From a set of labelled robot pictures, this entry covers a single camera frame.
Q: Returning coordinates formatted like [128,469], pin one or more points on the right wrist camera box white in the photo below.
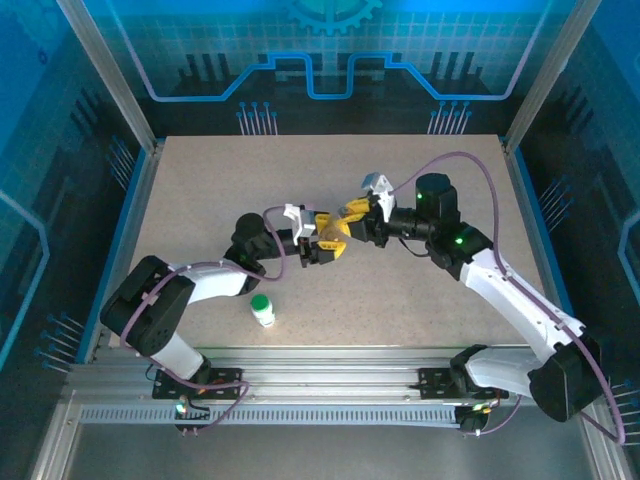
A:
[382,192]

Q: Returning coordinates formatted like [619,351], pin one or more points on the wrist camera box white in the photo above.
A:
[382,192]
[300,220]

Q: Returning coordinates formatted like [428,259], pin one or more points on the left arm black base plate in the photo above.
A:
[225,382]

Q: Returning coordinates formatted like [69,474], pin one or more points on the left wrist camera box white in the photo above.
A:
[300,220]

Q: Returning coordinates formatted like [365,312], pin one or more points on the grey metal panel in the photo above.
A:
[325,455]

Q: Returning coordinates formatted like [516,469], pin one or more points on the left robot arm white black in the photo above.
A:
[215,282]

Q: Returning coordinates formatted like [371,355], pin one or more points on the aluminium frame post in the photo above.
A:
[117,85]
[546,75]

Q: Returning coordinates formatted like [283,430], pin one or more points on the black controller block with LED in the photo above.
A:
[472,422]
[187,415]

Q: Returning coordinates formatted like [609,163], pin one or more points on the aluminium mounting rail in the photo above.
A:
[325,372]

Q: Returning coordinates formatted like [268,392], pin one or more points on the white pill bottle green cap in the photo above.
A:
[262,310]

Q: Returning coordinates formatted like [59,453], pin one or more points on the blue edged table side rail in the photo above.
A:
[534,225]
[129,250]

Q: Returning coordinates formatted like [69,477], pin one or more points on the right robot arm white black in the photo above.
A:
[520,300]

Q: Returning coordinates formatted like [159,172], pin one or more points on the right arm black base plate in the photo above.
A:
[432,382]

